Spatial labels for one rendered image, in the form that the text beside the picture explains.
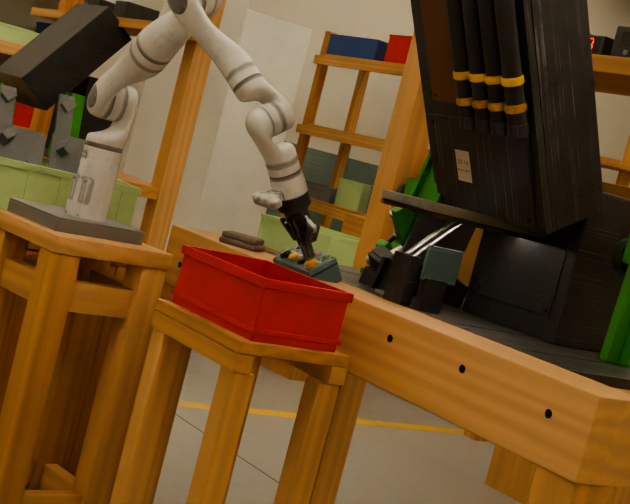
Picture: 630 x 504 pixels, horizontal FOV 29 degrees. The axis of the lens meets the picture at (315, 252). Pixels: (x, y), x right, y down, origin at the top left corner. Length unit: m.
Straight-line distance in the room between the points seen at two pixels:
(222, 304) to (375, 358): 0.33
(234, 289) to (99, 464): 0.82
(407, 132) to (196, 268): 1.16
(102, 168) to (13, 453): 0.69
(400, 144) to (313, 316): 1.21
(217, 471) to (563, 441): 0.65
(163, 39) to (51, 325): 0.69
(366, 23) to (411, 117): 8.13
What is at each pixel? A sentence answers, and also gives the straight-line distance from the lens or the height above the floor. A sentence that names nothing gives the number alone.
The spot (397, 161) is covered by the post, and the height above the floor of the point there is 1.21.
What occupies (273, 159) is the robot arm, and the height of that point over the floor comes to 1.13.
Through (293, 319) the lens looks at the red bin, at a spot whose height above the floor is 0.85.
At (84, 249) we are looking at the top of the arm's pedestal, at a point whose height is 0.83.
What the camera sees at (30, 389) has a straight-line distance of 2.84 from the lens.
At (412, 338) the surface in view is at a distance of 2.37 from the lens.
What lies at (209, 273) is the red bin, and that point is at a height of 0.89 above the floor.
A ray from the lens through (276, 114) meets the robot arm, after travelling 2.55.
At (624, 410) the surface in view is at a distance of 2.09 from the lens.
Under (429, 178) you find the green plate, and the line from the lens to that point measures 2.78.
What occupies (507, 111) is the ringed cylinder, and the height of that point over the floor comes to 1.34.
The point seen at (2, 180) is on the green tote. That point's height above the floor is 0.90.
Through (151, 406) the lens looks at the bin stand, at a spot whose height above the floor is 0.59.
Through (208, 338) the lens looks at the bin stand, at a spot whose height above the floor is 0.78.
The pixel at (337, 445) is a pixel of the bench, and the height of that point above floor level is 0.37.
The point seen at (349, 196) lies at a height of 0.94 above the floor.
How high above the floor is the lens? 1.15
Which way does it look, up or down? 4 degrees down
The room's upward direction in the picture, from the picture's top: 14 degrees clockwise
